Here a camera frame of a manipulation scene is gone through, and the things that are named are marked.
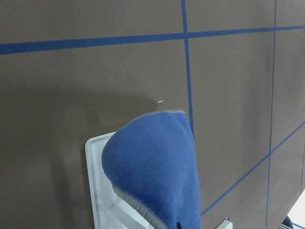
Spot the blue microfiber towel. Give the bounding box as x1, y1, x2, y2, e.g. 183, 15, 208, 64
101, 110, 201, 229

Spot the white towel rack base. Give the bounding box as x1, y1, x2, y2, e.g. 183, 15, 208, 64
85, 130, 234, 229

